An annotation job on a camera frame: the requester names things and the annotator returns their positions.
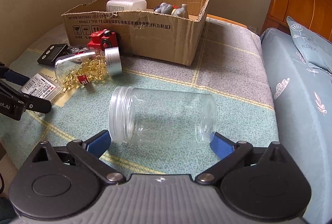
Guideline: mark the correction tape dispenser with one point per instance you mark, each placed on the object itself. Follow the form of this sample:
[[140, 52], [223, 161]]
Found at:
[[77, 49]]

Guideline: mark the black digital timer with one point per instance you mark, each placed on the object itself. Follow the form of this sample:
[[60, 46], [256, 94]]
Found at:
[[52, 53]]

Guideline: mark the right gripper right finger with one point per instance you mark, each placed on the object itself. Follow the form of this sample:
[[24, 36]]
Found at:
[[231, 155]]

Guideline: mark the wooden bed headboard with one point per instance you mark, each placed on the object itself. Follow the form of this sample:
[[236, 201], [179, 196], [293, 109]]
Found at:
[[313, 14]]

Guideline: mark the grey rhino toy figure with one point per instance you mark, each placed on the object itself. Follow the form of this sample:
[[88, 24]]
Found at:
[[168, 9]]

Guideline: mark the capsule jar silver lid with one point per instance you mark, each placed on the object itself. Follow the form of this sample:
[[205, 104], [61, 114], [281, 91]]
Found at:
[[88, 66]]

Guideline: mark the white wall socket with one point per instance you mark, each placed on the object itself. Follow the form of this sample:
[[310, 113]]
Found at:
[[253, 29]]

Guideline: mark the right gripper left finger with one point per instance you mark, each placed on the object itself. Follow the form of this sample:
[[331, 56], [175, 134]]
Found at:
[[87, 154]]

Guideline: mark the white plastic bottle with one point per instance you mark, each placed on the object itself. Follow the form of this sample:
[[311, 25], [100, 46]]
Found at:
[[126, 5]]

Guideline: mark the blue floral pillow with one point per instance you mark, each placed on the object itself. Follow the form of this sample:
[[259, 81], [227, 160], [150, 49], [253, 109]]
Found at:
[[315, 49]]

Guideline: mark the wooden bench edge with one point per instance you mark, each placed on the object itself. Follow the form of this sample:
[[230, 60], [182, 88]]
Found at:
[[226, 20]]

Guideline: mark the cardboard box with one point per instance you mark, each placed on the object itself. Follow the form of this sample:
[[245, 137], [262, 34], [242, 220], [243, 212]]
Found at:
[[143, 33]]

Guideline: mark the red toy train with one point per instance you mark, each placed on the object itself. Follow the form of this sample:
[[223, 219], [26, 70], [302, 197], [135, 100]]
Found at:
[[103, 39]]

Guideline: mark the clear plastic jar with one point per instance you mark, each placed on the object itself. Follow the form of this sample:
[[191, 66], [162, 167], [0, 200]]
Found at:
[[162, 118]]

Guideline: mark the blue floral bed sheet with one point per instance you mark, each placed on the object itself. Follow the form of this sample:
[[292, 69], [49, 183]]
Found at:
[[302, 99]]

